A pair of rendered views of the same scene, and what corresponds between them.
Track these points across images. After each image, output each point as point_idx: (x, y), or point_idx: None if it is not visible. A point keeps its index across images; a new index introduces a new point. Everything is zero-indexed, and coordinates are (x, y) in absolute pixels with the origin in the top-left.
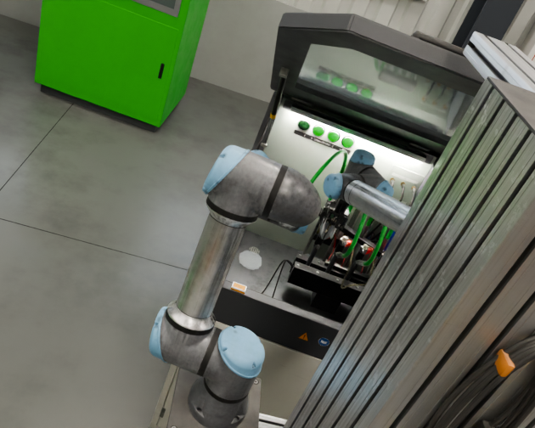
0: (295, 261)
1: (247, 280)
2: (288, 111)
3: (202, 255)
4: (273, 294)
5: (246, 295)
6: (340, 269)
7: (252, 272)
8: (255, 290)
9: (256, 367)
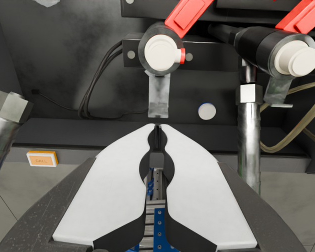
0: (123, 43)
1: (64, 39)
2: None
3: None
4: (108, 120)
5: (62, 163)
6: (269, 10)
7: (63, 5)
8: (87, 61)
9: None
